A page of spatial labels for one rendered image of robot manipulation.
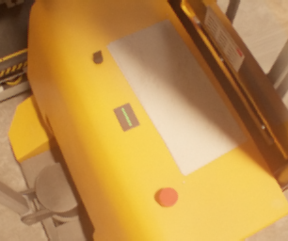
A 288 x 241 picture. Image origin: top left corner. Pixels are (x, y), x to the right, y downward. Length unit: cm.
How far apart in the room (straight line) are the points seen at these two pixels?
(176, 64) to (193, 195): 31
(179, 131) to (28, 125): 78
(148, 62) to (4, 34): 99
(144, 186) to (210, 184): 14
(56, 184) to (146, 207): 55
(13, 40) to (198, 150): 112
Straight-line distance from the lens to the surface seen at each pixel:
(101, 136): 86
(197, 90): 90
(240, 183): 84
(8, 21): 182
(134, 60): 93
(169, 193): 78
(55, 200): 130
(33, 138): 147
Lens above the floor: 169
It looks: 68 degrees down
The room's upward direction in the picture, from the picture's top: 1 degrees clockwise
